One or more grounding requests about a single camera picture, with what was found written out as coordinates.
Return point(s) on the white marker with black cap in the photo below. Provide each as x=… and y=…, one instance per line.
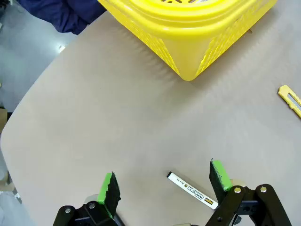
x=188, y=187

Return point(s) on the person in navy jacket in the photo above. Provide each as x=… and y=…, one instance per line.
x=63, y=14

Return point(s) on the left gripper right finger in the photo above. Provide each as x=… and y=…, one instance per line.
x=235, y=207

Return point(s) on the yellow plastic shopping basket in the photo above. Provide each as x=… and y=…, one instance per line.
x=188, y=28

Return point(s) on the yellow utility knife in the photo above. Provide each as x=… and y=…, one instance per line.
x=290, y=99

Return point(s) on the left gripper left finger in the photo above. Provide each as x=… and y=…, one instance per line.
x=110, y=195

